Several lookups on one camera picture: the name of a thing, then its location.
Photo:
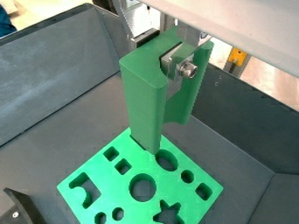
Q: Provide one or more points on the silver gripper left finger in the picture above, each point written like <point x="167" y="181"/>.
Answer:
<point x="140" y="20"/>

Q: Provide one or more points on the black bracket with screw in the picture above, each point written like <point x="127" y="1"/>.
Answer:
<point x="23" y="212"/>

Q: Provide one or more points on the yellow clamp on post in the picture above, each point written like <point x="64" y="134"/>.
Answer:
<point x="236" y="62"/>

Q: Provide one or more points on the dark grey bin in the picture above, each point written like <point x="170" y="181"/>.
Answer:
<point x="63" y="109"/>

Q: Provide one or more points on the green arch block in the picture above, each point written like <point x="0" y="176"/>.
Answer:
<point x="150" y="109"/>

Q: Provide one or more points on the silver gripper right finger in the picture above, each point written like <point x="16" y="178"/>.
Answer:
<point x="176" y="60"/>

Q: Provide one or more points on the green shape sorter board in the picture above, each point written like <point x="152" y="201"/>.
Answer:
<point x="125" y="185"/>

